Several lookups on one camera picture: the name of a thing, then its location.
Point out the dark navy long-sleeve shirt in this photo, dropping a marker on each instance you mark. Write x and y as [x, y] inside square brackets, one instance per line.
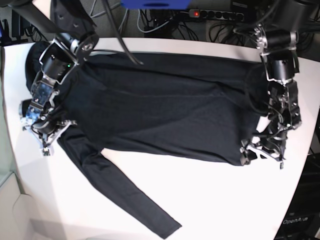
[187, 106]

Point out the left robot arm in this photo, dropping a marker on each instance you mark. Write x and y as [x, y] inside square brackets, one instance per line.
[276, 35]

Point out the black adapter box with cables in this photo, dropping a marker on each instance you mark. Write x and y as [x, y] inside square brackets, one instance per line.
[164, 32]

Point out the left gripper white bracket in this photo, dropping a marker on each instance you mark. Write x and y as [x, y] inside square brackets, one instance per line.
[270, 148]

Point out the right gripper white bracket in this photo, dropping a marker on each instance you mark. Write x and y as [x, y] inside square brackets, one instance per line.
[47, 132]

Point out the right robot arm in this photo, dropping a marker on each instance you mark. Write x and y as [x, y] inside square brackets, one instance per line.
[75, 39]

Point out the blue box at top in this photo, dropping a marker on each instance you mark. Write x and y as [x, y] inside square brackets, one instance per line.
[156, 4]

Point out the black OpenArm case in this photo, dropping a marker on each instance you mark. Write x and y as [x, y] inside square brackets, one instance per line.
[302, 219]

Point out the black power strip red switch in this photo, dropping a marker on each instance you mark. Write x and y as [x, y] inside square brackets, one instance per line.
[216, 15]

